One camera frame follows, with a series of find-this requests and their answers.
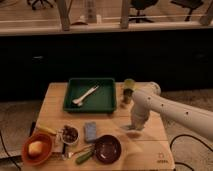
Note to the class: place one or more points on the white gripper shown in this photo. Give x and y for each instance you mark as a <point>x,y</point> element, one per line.
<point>139,116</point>

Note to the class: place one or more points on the dark purple bowl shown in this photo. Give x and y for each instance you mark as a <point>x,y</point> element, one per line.
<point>107,149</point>

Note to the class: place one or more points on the green cucumber toy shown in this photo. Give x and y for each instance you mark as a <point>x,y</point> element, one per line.
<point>81,159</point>

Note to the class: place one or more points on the wooden post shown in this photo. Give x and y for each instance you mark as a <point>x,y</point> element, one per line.
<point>63,13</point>
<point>124,21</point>

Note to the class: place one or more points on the blue sponge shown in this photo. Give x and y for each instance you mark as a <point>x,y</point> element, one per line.
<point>90,132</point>

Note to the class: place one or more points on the green cup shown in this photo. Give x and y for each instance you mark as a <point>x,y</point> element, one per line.
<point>129,83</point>

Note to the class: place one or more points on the yellow banana toy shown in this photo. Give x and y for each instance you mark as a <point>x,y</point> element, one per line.
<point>46,129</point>

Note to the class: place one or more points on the grey blue towel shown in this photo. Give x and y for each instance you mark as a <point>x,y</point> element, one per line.
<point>127,127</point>

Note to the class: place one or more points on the black office chair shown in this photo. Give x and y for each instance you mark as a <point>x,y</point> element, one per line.
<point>141,5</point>
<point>33,3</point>

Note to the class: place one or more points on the green plastic tray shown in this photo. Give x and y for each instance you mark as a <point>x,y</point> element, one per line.
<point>102,100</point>

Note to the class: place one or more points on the wooden post middle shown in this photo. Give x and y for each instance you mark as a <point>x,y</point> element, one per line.
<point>124,21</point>

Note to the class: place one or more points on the dark grey cup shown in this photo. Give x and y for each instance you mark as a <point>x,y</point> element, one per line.
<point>127,96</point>

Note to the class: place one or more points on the white cup with brown contents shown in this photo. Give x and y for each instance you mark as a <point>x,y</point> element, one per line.
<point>69,135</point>

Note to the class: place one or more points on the white bone-shaped tool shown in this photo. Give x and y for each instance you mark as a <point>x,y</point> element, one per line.
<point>79,101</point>

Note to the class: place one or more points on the yellow fruit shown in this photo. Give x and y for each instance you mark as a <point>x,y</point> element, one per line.
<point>35,148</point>

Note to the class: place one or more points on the orange bowl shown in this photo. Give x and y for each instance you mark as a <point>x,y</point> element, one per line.
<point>46,152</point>

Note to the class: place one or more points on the wooden post left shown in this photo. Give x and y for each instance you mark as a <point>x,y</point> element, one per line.
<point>63,13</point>

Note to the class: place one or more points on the black office chair left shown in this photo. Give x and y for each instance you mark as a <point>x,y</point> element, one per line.
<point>33,3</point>

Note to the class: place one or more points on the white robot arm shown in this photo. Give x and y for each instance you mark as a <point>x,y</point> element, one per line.
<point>147,98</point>

